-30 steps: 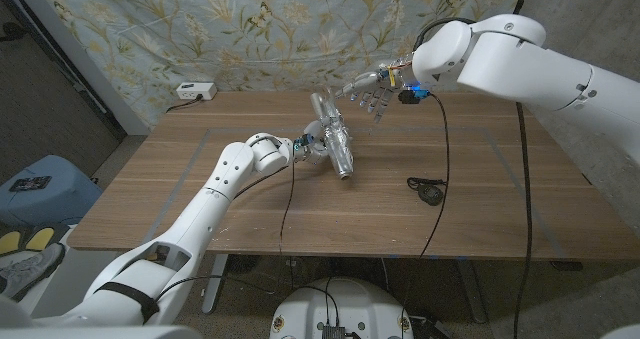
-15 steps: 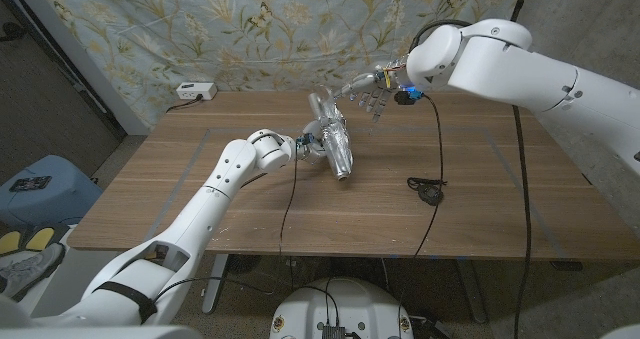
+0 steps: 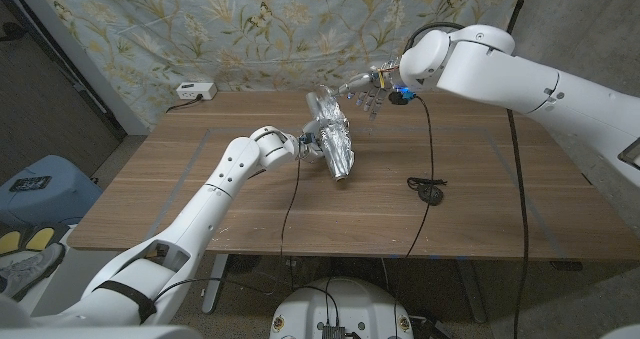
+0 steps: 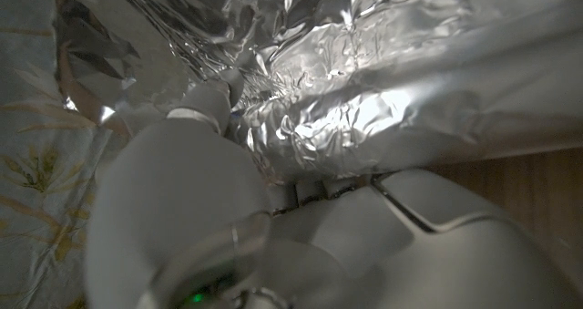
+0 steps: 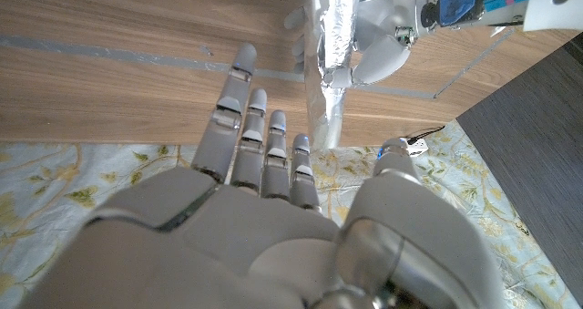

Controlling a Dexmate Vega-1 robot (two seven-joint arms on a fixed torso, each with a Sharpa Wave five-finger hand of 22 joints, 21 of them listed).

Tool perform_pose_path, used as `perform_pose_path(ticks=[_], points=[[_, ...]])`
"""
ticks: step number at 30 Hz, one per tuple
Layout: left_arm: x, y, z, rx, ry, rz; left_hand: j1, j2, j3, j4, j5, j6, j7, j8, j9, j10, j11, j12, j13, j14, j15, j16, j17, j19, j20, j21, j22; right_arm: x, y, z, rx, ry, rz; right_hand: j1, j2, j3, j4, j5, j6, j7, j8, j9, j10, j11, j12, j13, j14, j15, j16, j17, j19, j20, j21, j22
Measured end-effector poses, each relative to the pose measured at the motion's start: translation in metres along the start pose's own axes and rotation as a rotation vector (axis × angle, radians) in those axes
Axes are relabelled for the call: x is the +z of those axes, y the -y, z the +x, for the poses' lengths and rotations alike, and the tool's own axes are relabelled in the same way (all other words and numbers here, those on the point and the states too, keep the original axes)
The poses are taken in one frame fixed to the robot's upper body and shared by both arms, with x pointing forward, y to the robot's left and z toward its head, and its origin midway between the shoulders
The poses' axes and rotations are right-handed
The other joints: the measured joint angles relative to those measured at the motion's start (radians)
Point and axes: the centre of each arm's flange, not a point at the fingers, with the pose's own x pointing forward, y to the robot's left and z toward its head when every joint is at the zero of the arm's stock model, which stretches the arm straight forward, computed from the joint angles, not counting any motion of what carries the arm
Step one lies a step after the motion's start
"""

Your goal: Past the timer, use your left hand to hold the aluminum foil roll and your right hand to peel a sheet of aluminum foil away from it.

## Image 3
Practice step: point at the aluminum foil roll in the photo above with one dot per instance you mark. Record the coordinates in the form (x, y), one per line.
(337, 139)

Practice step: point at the black shoe yellow insole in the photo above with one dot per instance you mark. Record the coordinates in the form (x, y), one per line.
(9, 241)
(40, 236)

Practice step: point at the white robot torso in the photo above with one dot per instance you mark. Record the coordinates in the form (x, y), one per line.
(345, 304)

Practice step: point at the grey metal table leg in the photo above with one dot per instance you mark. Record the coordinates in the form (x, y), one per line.
(215, 284)
(472, 294)

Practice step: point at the grey sneaker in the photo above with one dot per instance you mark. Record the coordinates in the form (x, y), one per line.
(27, 271)

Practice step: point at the white power outlet box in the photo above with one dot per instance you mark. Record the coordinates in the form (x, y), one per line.
(196, 90)

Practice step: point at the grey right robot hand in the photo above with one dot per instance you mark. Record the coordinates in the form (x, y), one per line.
(372, 86)

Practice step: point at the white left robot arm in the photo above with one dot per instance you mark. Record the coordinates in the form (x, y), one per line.
(210, 209)

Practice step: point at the black backdrop stand pole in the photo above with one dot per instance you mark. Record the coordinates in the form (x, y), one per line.
(517, 4)

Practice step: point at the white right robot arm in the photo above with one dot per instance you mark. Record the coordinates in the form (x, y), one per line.
(500, 74)

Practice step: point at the floral printed backdrop cloth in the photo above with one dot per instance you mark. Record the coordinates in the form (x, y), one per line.
(250, 34)

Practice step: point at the blue grey plastic bin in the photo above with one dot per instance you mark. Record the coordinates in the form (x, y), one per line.
(55, 199)

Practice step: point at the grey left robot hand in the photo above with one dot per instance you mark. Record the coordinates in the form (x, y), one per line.
(315, 141)

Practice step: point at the white wall trim post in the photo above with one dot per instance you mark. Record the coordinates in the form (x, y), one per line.
(75, 54)

